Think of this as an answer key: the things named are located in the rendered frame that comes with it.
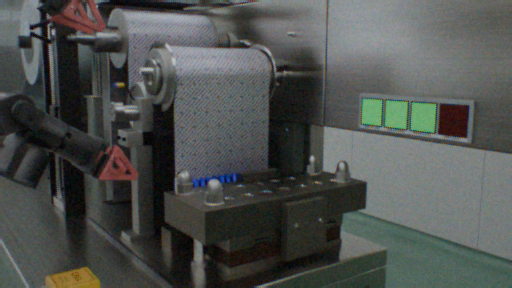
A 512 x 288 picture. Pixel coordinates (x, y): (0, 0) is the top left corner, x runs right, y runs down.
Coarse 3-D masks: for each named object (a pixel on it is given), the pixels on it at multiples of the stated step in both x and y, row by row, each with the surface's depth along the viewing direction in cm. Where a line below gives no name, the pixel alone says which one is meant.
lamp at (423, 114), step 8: (416, 104) 90; (424, 104) 88; (432, 104) 87; (416, 112) 90; (424, 112) 89; (432, 112) 87; (416, 120) 90; (424, 120) 89; (432, 120) 87; (416, 128) 90; (424, 128) 89; (432, 128) 88
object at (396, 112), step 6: (390, 102) 95; (396, 102) 93; (402, 102) 92; (390, 108) 95; (396, 108) 94; (402, 108) 92; (390, 114) 95; (396, 114) 94; (402, 114) 93; (390, 120) 95; (396, 120) 94; (402, 120) 93; (390, 126) 95; (396, 126) 94; (402, 126) 93
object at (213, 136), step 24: (192, 120) 102; (216, 120) 106; (240, 120) 109; (264, 120) 113; (192, 144) 103; (216, 144) 106; (240, 144) 110; (264, 144) 114; (192, 168) 104; (216, 168) 107; (240, 168) 111; (264, 168) 115
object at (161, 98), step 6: (150, 54) 104; (156, 54) 101; (162, 54) 100; (162, 60) 99; (162, 66) 99; (168, 66) 99; (162, 72) 99; (168, 72) 99; (162, 78) 100; (168, 78) 99; (162, 84) 100; (168, 84) 99; (162, 90) 100; (168, 90) 100; (150, 96) 105; (156, 96) 103; (162, 96) 101; (156, 102) 103; (162, 102) 102
